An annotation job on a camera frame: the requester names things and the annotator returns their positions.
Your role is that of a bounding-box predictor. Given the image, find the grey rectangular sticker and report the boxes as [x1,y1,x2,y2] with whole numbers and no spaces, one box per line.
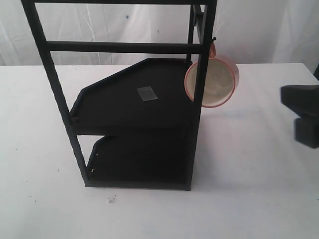
[137,86,158,102]

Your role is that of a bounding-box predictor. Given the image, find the pink ceramic mug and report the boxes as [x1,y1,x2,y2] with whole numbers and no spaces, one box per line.
[184,41,240,109]

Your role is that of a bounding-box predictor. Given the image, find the white backdrop curtain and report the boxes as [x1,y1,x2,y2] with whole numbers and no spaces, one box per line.
[0,0,319,71]

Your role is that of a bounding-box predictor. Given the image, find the black metal shelf rack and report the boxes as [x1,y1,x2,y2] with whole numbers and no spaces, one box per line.
[21,0,217,191]

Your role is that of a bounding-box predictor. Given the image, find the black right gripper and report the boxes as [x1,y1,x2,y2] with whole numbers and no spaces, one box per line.
[280,85,319,148]

